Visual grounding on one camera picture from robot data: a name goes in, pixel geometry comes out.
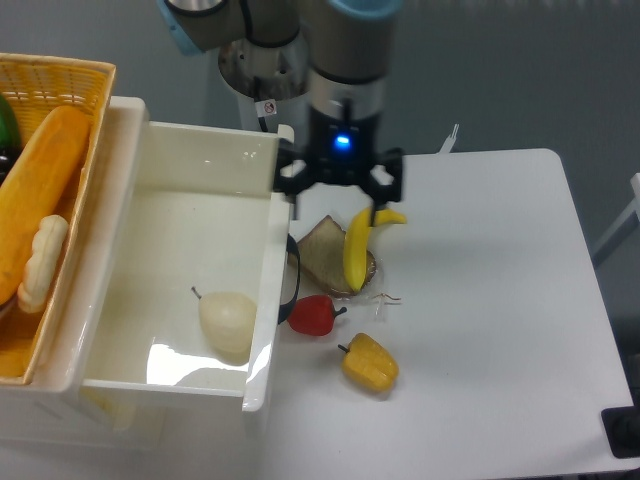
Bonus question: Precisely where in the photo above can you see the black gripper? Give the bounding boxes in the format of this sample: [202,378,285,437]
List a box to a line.
[273,107,404,227]

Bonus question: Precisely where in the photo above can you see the pale white pear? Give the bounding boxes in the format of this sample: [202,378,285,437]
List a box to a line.
[191,286,257,363]

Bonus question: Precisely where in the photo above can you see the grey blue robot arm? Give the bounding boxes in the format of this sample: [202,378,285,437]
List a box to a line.
[157,1,404,222]

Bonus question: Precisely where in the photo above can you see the open white upper drawer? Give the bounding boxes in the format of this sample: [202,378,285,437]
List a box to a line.
[82,122,289,414]

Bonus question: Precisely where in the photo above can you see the white drawer cabinet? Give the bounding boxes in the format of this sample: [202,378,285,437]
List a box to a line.
[1,97,270,448]

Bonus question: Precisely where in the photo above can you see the yellow banana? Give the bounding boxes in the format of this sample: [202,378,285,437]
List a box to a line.
[343,207,407,292]

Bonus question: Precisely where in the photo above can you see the bread slice in plastic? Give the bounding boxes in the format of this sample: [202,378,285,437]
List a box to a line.
[296,215,402,320]

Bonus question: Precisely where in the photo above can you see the red bell pepper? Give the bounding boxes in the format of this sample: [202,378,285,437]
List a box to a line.
[288,295,347,337]

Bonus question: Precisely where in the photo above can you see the yellow bell pepper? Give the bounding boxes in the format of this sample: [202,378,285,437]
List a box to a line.
[338,333,399,393]

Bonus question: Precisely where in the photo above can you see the orange baguette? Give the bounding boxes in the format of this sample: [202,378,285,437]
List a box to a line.
[1,105,91,303]

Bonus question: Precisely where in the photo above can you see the small white bread roll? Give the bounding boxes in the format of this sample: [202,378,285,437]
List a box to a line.
[18,215,69,314]

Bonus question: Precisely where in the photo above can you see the yellow wicker basket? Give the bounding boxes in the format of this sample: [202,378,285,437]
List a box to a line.
[1,53,116,386]

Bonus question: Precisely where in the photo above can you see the dark eggplant in basket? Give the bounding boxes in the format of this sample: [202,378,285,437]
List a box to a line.
[0,146,21,184]

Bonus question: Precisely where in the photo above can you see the green pepper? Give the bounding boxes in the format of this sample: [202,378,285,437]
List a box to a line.
[0,96,22,148]

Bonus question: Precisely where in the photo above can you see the black object at edge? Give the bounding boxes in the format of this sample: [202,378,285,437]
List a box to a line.
[601,406,640,459]

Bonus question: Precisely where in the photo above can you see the black drawer handle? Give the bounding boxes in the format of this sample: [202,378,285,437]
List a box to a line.
[277,234,301,325]

